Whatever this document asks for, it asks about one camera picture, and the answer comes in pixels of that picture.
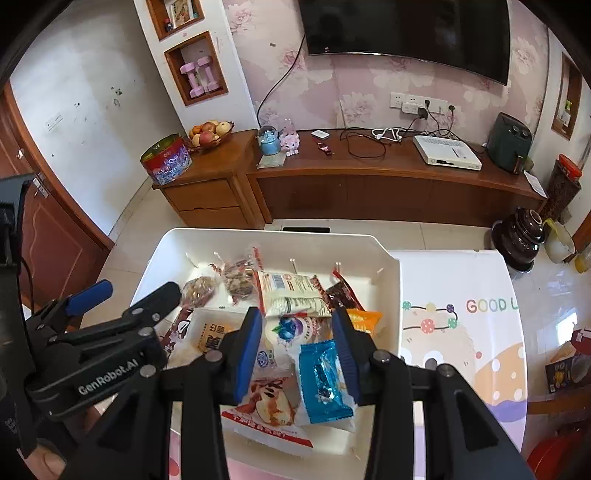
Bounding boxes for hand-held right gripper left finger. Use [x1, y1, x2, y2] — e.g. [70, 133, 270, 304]
[60, 306, 265, 480]

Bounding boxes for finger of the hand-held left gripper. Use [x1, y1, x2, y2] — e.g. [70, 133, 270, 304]
[25, 279, 114, 342]
[50, 281, 182, 350]

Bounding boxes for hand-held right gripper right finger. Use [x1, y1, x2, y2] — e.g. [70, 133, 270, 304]
[331, 307, 536, 480]

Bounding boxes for blue snack packet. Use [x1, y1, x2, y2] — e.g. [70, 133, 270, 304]
[298, 339, 356, 425]

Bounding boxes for brown chocolate packet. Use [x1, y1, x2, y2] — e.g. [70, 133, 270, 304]
[159, 307, 195, 358]

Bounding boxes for orange white bar packet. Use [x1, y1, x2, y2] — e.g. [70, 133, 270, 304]
[346, 308, 384, 335]

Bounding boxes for blueberry cake packet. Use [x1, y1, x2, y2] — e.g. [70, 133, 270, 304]
[259, 314, 334, 370]

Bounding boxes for brown nut snack packet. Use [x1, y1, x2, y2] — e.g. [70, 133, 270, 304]
[180, 276, 218, 308]
[222, 258, 257, 296]

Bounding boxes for white red date packet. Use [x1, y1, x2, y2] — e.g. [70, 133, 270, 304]
[221, 376, 315, 450]

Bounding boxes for red-edged dark fruit packet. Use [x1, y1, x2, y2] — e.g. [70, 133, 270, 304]
[323, 270, 365, 310]

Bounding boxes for cream wafer packet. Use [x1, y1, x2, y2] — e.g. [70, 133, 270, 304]
[252, 270, 333, 319]

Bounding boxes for white plastic storage box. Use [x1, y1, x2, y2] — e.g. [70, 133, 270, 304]
[130, 227, 402, 462]

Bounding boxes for person's left hand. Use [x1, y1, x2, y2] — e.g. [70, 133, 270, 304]
[21, 445, 68, 480]

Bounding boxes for wooden door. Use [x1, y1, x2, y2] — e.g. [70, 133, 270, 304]
[0, 83, 114, 315]

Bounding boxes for cartoon printed table mat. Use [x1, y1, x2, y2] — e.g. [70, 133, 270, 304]
[168, 249, 528, 480]

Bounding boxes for red round tin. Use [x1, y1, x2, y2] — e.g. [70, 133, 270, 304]
[141, 134, 192, 185]

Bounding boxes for wooden TV cabinet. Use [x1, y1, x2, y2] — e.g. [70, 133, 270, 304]
[152, 129, 548, 229]

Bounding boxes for basket of fruit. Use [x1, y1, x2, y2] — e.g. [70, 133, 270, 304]
[185, 120, 235, 151]

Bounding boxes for blue snow globe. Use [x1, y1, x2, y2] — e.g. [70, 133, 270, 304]
[256, 126, 282, 157]

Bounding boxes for dark brown ceramic pot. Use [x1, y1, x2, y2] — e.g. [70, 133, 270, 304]
[491, 208, 548, 271]

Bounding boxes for pink ornament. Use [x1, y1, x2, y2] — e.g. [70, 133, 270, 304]
[278, 121, 301, 155]

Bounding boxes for printed cardboard box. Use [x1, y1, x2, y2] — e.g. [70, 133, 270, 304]
[545, 328, 591, 394]

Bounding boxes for pink dumbbell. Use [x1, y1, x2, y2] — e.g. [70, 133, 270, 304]
[198, 55, 221, 92]
[180, 62, 205, 97]

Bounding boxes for white set-top box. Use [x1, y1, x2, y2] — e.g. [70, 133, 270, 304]
[412, 135, 483, 171]

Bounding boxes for red plastic basin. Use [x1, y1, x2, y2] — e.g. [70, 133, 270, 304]
[526, 434, 591, 480]

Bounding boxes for white plastic jug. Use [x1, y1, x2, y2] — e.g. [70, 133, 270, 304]
[544, 219, 575, 264]

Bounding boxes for paper sheet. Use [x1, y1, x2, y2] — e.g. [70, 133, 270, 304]
[524, 170, 547, 197]

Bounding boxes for dark green air fryer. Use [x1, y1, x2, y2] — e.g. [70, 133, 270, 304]
[486, 112, 534, 175]

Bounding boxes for red-lidded tall jar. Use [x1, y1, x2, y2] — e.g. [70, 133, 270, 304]
[545, 154, 583, 222]

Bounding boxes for framed picture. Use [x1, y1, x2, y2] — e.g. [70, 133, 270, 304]
[167, 0, 191, 27]

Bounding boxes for black television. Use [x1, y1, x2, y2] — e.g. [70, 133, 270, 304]
[298, 0, 511, 86]

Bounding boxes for black cable tangle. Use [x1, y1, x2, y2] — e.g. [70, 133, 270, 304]
[339, 128, 389, 158]

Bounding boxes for wooden-framed wall niche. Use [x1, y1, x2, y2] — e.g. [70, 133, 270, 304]
[551, 52, 583, 141]
[147, 0, 205, 41]
[164, 31, 229, 107]

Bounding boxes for black TV cable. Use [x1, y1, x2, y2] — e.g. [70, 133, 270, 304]
[256, 34, 306, 130]

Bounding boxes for white wall sockets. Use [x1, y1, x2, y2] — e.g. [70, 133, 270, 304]
[390, 91, 448, 116]

